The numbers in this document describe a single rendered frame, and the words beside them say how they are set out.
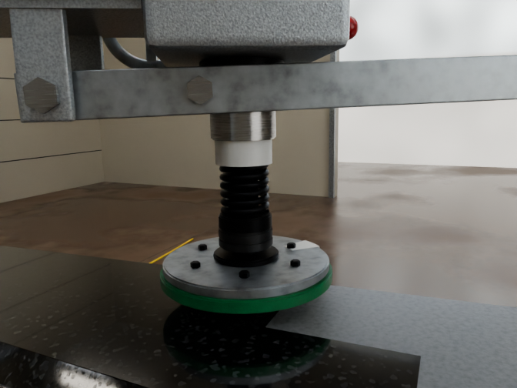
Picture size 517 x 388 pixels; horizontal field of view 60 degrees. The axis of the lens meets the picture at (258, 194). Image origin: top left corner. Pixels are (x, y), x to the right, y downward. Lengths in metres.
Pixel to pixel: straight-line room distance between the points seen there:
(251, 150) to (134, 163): 6.46
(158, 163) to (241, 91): 6.19
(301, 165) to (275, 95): 5.11
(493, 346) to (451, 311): 0.08
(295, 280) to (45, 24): 0.36
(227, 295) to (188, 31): 0.27
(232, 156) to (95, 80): 0.17
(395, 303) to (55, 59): 0.47
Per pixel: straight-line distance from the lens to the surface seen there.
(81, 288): 0.69
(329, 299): 0.60
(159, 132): 6.61
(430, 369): 0.48
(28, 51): 0.50
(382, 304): 0.60
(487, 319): 0.60
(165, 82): 0.49
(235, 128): 0.51
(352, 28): 0.65
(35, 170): 6.59
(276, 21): 0.45
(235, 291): 0.49
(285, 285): 0.50
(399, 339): 0.52
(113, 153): 7.21
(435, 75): 0.55
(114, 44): 0.71
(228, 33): 0.45
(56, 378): 0.51
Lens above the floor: 1.07
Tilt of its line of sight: 11 degrees down
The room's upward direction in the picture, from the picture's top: 1 degrees counter-clockwise
